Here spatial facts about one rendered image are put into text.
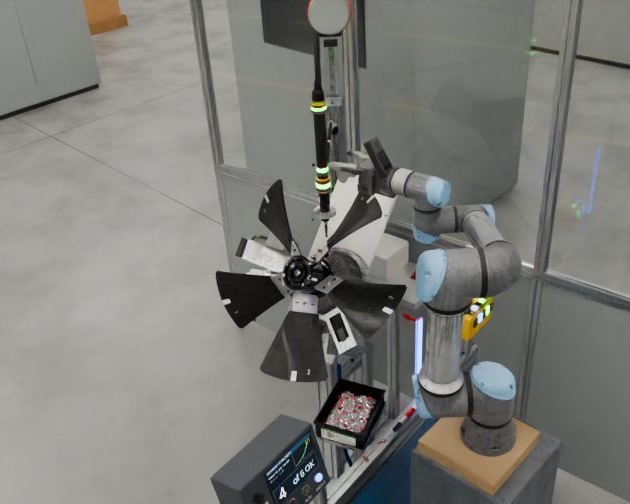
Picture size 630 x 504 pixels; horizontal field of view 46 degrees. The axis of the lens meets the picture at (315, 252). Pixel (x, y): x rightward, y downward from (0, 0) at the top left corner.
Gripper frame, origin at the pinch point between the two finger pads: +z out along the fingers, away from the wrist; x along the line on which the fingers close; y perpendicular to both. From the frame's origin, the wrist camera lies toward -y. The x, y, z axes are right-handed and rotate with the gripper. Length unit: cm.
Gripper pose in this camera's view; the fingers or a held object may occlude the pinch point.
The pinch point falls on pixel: (339, 157)
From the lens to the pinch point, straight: 216.8
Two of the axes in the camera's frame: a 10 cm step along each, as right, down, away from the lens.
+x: 6.3, -4.5, 6.3
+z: -7.8, -3.0, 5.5
